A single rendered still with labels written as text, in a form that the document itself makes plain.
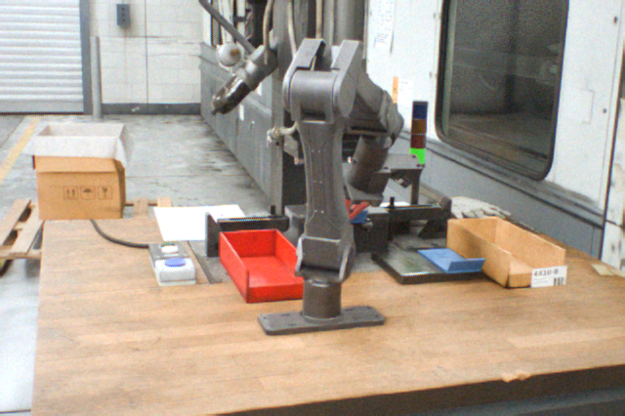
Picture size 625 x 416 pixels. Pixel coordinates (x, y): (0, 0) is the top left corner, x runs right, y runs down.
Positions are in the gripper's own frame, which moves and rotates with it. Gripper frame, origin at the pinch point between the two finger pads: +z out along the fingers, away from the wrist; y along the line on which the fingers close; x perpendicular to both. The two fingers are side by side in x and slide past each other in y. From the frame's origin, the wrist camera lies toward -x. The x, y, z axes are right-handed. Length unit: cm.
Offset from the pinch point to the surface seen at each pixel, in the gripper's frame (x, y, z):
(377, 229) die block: -9.8, 3.8, 8.5
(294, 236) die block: 7.6, 5.2, 11.5
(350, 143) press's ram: -2.2, 13.4, -7.2
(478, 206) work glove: -48, 23, 21
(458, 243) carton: -24.6, -4.0, 5.0
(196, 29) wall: -144, 799, 461
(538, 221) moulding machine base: -64, 19, 22
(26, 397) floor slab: 62, 69, 162
